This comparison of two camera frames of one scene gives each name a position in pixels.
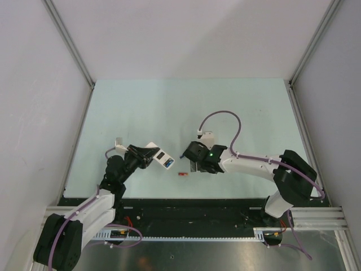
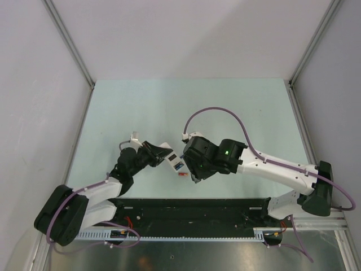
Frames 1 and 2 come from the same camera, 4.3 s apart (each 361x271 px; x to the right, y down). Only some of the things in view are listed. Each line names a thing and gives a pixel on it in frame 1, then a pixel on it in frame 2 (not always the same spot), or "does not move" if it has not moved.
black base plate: [195, 217] does not move
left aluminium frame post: [54, 13] does not move
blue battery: [169, 163] → [178, 165]
